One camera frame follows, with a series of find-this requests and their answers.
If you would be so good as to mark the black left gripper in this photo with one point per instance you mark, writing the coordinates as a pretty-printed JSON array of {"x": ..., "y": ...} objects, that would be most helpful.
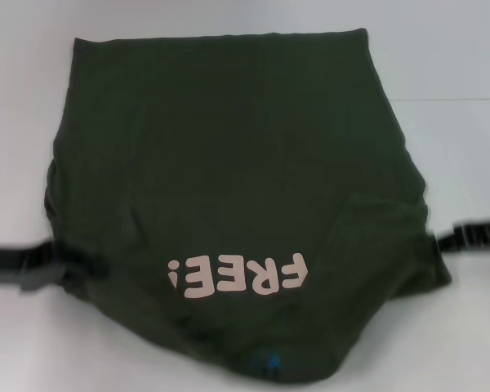
[{"x": 16, "y": 265}]

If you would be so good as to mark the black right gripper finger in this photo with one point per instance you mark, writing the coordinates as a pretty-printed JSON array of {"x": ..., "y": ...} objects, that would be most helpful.
[
  {"x": 469, "y": 244},
  {"x": 473, "y": 230}
]

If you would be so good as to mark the dark green FREE print t-shirt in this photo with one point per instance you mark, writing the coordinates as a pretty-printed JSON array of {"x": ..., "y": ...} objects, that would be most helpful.
[{"x": 237, "y": 143}]

